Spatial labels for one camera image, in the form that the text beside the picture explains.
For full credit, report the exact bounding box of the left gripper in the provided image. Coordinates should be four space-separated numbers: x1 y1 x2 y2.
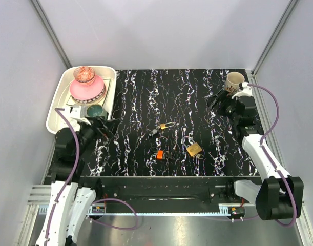
74 115 121 157

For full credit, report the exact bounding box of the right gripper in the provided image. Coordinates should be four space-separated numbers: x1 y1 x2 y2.
204 89 240 124

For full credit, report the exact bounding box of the orange black padlock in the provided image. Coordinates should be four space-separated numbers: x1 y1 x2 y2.
156 150 173 160

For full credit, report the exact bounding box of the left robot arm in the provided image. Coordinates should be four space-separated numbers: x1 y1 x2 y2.
35 118 120 245

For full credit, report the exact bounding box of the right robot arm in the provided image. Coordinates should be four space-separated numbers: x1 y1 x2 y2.
205 90 304 227

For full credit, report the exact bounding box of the green ceramic cup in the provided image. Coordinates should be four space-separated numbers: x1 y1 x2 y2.
86 104 108 120

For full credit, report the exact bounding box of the cream seashell mug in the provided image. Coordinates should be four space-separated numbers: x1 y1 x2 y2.
224 72 245 94

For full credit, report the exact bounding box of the patterned plate stack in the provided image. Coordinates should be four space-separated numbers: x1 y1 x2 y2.
66 79 111 106

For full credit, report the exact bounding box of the pink upturned bowl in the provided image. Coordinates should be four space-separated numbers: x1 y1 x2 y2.
70 75 105 100

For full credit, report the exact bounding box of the white plastic tray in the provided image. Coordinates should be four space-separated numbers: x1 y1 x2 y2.
46 65 117 134

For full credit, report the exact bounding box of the red patterned small bowl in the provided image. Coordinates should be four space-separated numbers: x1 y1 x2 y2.
73 66 95 84

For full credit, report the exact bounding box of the large brass padlock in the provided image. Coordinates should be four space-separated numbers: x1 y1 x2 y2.
181 136 203 157

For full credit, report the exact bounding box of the small brass padlock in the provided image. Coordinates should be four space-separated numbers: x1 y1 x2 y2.
159 122 175 130

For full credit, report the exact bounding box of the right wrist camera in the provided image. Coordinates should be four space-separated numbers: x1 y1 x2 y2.
232 82 253 99

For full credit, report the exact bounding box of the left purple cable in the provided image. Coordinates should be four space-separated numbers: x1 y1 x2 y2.
45 107 81 246

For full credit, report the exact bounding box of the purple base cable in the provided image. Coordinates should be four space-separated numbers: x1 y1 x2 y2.
91 197 139 230

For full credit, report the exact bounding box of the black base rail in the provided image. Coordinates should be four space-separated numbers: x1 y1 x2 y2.
80 176 260 214

